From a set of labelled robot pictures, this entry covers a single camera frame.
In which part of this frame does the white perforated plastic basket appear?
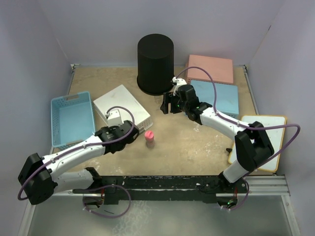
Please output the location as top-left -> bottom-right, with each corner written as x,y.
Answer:
94,85 -> 153,133

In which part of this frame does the blue perforated plastic basket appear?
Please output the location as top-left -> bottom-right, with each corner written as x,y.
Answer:
190,80 -> 239,118

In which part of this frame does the pink perforated plastic basket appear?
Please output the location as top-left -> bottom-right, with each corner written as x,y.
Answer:
185,55 -> 234,85

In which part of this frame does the large black plastic bucket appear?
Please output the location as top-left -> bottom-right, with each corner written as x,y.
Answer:
137,33 -> 174,96

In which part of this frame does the light blue basket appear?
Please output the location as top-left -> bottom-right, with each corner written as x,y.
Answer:
51,91 -> 95,150

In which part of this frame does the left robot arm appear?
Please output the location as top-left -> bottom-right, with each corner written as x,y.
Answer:
18,120 -> 139,205

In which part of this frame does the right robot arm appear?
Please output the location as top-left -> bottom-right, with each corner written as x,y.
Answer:
160,85 -> 275,192

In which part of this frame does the pink capped small bottle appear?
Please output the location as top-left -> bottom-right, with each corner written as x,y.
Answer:
144,130 -> 155,148

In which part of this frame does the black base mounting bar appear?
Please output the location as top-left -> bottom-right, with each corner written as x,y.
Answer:
73,167 -> 248,205

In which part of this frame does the yellow framed whiteboard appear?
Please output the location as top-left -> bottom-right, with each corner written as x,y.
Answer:
228,115 -> 287,173

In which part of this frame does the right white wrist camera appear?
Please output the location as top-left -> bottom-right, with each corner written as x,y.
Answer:
172,77 -> 187,96

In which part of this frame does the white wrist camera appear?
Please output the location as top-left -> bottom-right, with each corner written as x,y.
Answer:
105,109 -> 123,127
172,77 -> 187,96

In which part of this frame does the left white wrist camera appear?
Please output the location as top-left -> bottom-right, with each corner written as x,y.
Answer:
105,109 -> 123,127

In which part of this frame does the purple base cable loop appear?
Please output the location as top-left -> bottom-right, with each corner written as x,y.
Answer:
82,184 -> 131,218

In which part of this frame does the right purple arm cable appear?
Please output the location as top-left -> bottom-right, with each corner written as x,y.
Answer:
172,66 -> 301,173

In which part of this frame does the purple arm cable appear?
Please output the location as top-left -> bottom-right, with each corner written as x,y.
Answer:
172,66 -> 301,173
17,106 -> 136,201

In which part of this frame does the aluminium extrusion rail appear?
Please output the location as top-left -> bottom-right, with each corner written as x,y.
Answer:
54,176 -> 290,197

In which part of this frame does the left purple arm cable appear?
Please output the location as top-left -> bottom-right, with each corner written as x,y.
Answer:
17,106 -> 136,201

